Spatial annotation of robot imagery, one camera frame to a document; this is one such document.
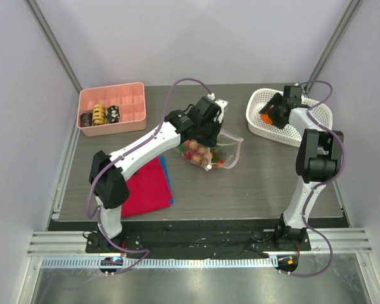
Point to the red folded cloth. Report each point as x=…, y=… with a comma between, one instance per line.
x=143, y=191

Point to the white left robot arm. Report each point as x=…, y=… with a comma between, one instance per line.
x=109, y=174

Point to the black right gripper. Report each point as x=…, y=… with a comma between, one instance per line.
x=275, y=109

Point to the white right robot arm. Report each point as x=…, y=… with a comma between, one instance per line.
x=318, y=162

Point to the black white patterned item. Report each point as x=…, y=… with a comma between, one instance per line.
x=112, y=114

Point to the white perforated plastic basket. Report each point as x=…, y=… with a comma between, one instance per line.
x=301, y=119

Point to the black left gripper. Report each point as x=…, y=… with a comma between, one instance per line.
x=211, y=142

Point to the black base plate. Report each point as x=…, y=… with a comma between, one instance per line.
x=195, y=239

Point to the yellow spiral item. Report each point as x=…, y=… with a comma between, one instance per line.
x=99, y=115

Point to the dark brown round item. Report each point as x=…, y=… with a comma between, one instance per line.
x=86, y=119

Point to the red yellow lychee bunch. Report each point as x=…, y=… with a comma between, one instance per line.
x=203, y=156

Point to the orange fake orange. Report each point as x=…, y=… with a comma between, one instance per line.
x=265, y=118

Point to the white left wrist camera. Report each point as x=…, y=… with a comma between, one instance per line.
x=221, y=105

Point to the clear zip top bag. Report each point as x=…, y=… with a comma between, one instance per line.
x=225, y=154

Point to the pink compartment tray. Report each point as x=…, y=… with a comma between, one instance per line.
x=130, y=98

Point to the blue folded cloth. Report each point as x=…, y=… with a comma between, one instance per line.
x=165, y=199

